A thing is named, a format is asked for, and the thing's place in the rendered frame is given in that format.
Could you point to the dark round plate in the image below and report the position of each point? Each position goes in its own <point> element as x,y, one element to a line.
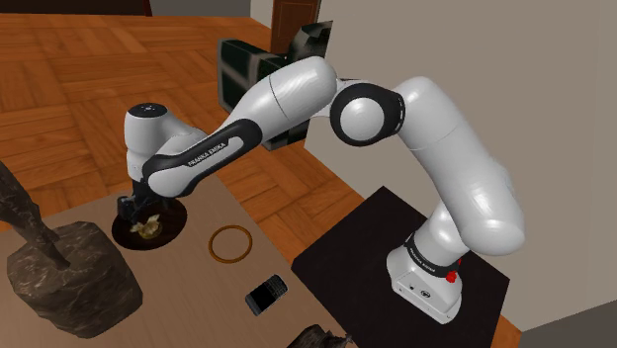
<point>168,222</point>

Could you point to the black mobile phone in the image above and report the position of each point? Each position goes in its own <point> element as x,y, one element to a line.
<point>266,294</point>

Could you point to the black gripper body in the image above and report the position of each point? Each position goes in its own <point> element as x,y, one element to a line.
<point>129,208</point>

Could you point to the dark rough sculpture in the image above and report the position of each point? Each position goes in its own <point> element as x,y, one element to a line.
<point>318,338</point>

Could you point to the black robot stand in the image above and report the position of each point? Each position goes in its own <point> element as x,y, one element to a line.
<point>356,270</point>

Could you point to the dark green cabinet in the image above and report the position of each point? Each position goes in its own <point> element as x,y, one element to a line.
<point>241,67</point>

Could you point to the dark stone statue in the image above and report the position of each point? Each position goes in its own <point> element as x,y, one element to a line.
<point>72,279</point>

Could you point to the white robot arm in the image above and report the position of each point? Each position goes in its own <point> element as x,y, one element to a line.
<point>453,159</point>

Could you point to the pale yellow crumpled object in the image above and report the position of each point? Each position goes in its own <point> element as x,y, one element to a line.
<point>148,228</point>

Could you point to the brown wooden door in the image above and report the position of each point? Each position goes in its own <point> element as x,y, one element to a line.
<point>291,21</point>

